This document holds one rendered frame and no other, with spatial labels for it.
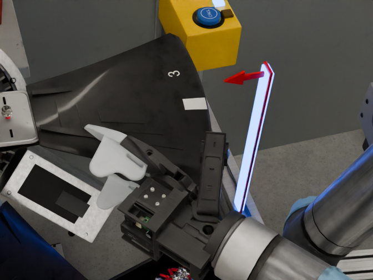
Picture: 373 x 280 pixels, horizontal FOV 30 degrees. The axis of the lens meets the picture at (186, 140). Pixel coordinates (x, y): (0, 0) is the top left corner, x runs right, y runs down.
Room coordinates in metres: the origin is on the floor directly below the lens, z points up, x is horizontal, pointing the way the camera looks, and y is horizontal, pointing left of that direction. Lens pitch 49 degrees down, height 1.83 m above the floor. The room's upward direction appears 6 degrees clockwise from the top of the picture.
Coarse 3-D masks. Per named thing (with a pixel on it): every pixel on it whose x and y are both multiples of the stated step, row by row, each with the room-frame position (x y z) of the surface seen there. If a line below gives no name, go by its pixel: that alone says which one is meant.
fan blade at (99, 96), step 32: (96, 64) 0.67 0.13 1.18; (128, 64) 0.68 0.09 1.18; (160, 64) 0.69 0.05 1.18; (192, 64) 0.70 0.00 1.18; (32, 96) 0.60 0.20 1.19; (64, 96) 0.61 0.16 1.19; (96, 96) 0.62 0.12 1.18; (128, 96) 0.63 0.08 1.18; (160, 96) 0.64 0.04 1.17; (192, 96) 0.65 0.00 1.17; (64, 128) 0.56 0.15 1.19; (128, 128) 0.58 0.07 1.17; (160, 128) 0.59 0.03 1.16; (192, 128) 0.61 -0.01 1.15; (192, 160) 0.56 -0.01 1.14
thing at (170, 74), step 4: (168, 68) 0.68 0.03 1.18; (172, 68) 0.69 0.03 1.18; (176, 68) 0.69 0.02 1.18; (180, 68) 0.69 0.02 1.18; (164, 72) 0.68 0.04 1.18; (168, 72) 0.68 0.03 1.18; (172, 72) 0.68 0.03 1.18; (176, 72) 0.68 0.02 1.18; (180, 72) 0.68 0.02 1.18; (164, 76) 0.67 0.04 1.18; (168, 76) 0.67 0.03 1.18; (172, 76) 0.67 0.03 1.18; (176, 76) 0.67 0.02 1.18; (180, 76) 0.68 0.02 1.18; (168, 80) 0.67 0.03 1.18; (172, 80) 0.67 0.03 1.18
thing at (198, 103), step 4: (184, 100) 0.64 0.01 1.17; (188, 100) 0.64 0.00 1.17; (192, 100) 0.65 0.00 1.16; (196, 100) 0.65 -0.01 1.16; (200, 100) 0.65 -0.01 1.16; (204, 100) 0.65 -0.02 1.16; (184, 104) 0.64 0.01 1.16; (188, 104) 0.64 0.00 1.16; (192, 104) 0.64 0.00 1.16; (196, 104) 0.64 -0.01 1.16; (200, 104) 0.64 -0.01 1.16; (204, 104) 0.64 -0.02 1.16; (188, 108) 0.63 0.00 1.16; (192, 108) 0.63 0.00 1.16; (196, 108) 0.64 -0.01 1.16; (200, 108) 0.64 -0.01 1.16; (204, 108) 0.64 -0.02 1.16
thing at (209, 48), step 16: (160, 0) 1.02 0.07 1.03; (176, 0) 0.97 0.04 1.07; (192, 0) 0.97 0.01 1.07; (208, 0) 0.98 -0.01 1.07; (224, 0) 0.98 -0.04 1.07; (160, 16) 1.01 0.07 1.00; (176, 16) 0.93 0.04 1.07; (192, 16) 0.93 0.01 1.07; (176, 32) 0.93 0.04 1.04; (192, 32) 0.89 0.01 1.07; (208, 32) 0.90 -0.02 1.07; (224, 32) 0.91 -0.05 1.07; (240, 32) 0.92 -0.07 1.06; (192, 48) 0.88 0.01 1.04; (208, 48) 0.90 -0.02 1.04; (224, 48) 0.91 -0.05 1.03; (208, 64) 0.90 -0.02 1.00; (224, 64) 0.91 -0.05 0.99
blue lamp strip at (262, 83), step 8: (264, 80) 0.69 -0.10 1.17; (264, 88) 0.68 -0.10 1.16; (256, 96) 0.70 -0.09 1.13; (264, 96) 0.68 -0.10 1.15; (256, 104) 0.70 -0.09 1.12; (256, 112) 0.69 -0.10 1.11; (256, 120) 0.69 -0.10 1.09; (256, 128) 0.68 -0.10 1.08; (248, 136) 0.70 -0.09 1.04; (248, 144) 0.70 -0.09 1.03; (248, 152) 0.69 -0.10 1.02; (248, 160) 0.69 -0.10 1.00; (248, 168) 0.68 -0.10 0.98; (240, 176) 0.70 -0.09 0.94; (240, 184) 0.69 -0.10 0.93; (240, 192) 0.69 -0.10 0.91; (240, 200) 0.68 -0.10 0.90
